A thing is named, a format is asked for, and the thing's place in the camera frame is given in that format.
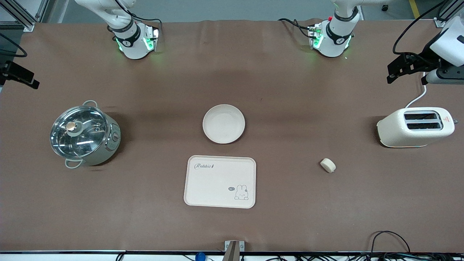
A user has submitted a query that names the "round cream plate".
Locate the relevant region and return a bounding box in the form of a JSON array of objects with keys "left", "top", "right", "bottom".
[{"left": 202, "top": 104, "right": 246, "bottom": 144}]

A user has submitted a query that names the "cream rabbit print tray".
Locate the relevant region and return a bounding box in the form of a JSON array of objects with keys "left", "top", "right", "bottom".
[{"left": 184, "top": 156, "right": 257, "bottom": 209}]

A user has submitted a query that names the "cream two-slot toaster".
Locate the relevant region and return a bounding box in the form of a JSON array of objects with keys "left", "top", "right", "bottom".
[{"left": 377, "top": 107, "right": 456, "bottom": 148}]

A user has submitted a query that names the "glass pot lid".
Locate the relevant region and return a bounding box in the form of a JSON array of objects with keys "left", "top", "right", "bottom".
[{"left": 50, "top": 105, "right": 109, "bottom": 158}]

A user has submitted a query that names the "brown table cover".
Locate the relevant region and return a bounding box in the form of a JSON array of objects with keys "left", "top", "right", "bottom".
[{"left": 0, "top": 18, "right": 464, "bottom": 253}]

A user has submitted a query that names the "pale green electric pot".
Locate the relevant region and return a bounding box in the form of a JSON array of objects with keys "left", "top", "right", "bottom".
[{"left": 51, "top": 100, "right": 122, "bottom": 169}]

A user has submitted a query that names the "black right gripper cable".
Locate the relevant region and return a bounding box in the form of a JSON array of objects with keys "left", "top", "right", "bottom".
[{"left": 0, "top": 33, "right": 28, "bottom": 58}]

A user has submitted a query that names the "black left arm wrist cable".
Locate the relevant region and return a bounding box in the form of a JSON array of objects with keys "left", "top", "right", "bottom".
[{"left": 393, "top": 0, "right": 448, "bottom": 55}]

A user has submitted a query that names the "white toaster power cable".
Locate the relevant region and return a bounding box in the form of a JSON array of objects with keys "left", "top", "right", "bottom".
[{"left": 405, "top": 72, "right": 428, "bottom": 109}]

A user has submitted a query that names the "aluminium frame profile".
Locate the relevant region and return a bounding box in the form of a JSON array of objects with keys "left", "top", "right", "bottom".
[
  {"left": 0, "top": 0, "right": 49, "bottom": 32},
  {"left": 434, "top": 0, "right": 458, "bottom": 28}
]

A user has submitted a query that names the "black left arm base cable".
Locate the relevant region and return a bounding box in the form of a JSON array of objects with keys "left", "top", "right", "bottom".
[{"left": 278, "top": 18, "right": 316, "bottom": 39}]

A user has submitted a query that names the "black arm base cable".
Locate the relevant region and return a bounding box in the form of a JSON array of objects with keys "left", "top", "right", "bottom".
[
  {"left": 129, "top": 14, "right": 163, "bottom": 30},
  {"left": 278, "top": 18, "right": 316, "bottom": 39}
]

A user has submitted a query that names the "black right arm base cable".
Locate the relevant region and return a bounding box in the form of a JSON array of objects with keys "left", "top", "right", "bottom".
[{"left": 129, "top": 14, "right": 163, "bottom": 30}]

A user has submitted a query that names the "black looped cable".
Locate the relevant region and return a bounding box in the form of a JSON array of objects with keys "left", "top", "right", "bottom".
[{"left": 369, "top": 231, "right": 411, "bottom": 254}]

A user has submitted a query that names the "black cable bundle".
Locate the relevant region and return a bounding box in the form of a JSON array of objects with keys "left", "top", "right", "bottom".
[{"left": 254, "top": 253, "right": 464, "bottom": 261}]

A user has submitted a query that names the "grey metal camera bracket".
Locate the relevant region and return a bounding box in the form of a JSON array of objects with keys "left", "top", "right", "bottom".
[{"left": 222, "top": 240, "right": 245, "bottom": 261}]

